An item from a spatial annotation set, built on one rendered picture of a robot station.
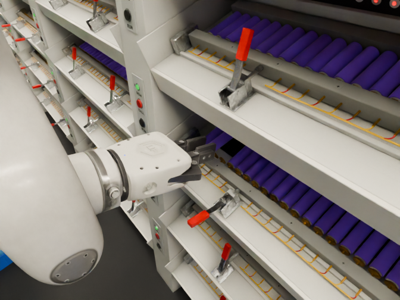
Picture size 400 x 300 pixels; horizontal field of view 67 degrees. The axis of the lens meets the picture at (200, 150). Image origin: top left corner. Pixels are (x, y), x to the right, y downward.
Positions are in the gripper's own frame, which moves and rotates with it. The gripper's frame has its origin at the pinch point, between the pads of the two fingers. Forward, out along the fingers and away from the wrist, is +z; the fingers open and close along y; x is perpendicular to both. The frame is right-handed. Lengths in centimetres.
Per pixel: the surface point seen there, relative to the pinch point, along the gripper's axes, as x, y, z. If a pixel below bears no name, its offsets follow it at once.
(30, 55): 24, 151, 6
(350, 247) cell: 3.0, -25.1, 6.0
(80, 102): 24, 79, 7
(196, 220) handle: 6.9, -7.6, -5.7
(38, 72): 27, 128, 4
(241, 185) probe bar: 3.8, -7.4, 3.5
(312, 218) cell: 2.8, -19.0, 6.3
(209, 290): 45.4, -0.9, 10.0
